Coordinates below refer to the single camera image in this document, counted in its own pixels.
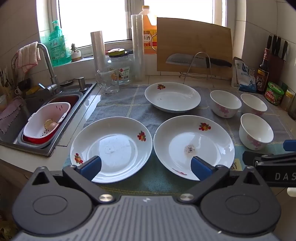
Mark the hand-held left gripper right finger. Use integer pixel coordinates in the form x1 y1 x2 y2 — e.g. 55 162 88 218
177 156 257 205

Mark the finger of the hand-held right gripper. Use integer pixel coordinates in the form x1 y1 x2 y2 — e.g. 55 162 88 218
242 151 296 167
283 140 296 151

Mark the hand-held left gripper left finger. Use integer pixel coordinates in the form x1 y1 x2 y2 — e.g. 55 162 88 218
30 156 115 205

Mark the white pink-flower bowl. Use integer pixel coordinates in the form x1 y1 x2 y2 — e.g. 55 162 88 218
210 90 242 118
240 93 268 116
239 113 274 151

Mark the white fruit-print plate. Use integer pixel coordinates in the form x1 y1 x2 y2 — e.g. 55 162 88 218
153 115 235 181
70 116 153 184
144 82 201 113

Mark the teal towel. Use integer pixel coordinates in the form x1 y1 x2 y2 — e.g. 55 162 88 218
63 144 245 194

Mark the yellow-lid glass jar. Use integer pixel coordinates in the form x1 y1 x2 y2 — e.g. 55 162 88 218
281 89 296 112

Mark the green-lid sauce jar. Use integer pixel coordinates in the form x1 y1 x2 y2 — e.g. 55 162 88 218
264 82 284 106

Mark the white colander basket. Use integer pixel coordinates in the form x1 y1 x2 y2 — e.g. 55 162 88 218
23 102 71 142

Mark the dark soy sauce bottle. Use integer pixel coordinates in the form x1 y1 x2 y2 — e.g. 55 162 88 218
256 48 271 94

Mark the red plastic basin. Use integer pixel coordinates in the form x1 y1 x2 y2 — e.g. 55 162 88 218
22 94 80 146

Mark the grey checked dish towel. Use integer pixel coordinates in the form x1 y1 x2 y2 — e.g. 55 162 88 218
84 83 293 152

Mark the brown knife block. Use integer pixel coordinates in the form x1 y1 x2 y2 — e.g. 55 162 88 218
266 54 287 84

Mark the white blue salt bag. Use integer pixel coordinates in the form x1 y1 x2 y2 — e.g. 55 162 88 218
231 57 258 93

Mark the clear glass mug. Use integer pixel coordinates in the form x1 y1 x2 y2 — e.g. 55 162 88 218
96 68 120 95

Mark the steel soap dispenser pump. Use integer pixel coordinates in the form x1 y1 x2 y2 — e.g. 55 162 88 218
77 76 88 92

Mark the steel sink hole cap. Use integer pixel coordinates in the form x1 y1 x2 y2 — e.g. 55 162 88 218
60 79 79 87

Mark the steel kitchen sink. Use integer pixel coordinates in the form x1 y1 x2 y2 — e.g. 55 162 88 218
0 82 97 157

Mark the yellow sponge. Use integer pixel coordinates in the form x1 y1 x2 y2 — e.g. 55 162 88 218
25 86 41 95

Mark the pink rag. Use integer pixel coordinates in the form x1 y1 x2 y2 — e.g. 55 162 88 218
0 96 23 135

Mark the glass jar green lid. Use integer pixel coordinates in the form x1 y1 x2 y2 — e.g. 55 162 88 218
106 49 133 85

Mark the small potted plant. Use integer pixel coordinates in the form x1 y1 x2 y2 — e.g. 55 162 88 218
70 43 82 62

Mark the steel sink faucet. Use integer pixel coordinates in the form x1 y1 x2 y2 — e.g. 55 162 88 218
11 42 60 93

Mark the short plastic wrap roll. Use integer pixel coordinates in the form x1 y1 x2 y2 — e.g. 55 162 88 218
90 31 107 77

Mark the green dish soap bottle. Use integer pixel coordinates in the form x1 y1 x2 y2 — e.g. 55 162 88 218
47 20 72 67

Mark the pink-edged white cloth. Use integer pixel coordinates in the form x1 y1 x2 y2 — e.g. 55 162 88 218
18 42 41 72

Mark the tall plastic wrap roll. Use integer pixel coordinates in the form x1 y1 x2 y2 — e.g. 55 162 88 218
131 14 146 81

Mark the wooden cutting board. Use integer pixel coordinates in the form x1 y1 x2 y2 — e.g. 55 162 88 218
157 17 233 78

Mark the orange liquid jug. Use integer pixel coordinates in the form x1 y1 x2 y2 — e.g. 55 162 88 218
141 5 158 55

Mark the black-handled kitchen knife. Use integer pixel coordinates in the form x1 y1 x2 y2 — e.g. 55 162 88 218
166 53 232 69

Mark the wire board rack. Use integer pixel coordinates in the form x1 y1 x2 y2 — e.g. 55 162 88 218
179 51 216 85

